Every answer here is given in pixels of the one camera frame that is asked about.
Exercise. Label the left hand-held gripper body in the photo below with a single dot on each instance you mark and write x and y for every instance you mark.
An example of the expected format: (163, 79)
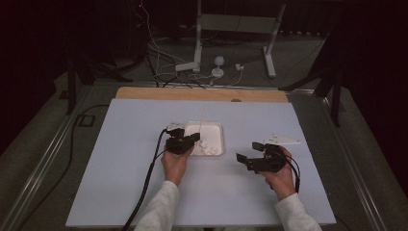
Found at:
(178, 142)

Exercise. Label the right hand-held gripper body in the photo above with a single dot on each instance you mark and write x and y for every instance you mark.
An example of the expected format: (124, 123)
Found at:
(269, 163)

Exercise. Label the white square tray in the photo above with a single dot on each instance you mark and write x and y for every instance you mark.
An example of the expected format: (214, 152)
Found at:
(211, 131)

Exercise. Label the thin wooden skewer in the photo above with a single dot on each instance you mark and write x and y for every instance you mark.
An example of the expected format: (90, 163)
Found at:
(202, 120)

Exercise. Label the person's right hand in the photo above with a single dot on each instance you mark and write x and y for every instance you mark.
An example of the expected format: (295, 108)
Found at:
(284, 183)

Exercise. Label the person's left hand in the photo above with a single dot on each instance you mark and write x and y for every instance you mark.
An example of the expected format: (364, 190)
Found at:
(174, 166)

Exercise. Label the pale blue table mat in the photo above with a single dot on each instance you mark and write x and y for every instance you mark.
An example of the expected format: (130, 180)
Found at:
(128, 144)

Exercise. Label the white power strip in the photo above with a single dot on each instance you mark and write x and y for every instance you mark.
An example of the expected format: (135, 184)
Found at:
(186, 66)

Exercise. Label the small white round lamp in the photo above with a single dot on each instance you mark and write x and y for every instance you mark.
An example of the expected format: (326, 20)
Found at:
(218, 61)

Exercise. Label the white plug adapter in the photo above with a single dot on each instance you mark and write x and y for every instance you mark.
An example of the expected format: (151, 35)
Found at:
(239, 67)

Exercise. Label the black tripod stand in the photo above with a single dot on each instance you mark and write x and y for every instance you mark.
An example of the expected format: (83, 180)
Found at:
(71, 86)
(336, 96)

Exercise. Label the white metal stand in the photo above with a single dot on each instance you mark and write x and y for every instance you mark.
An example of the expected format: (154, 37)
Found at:
(235, 24)

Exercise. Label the metal floor rail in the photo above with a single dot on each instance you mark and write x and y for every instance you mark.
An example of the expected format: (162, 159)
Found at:
(41, 170)
(356, 179)

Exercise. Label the black square floor frame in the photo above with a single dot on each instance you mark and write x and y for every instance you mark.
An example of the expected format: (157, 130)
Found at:
(79, 120)

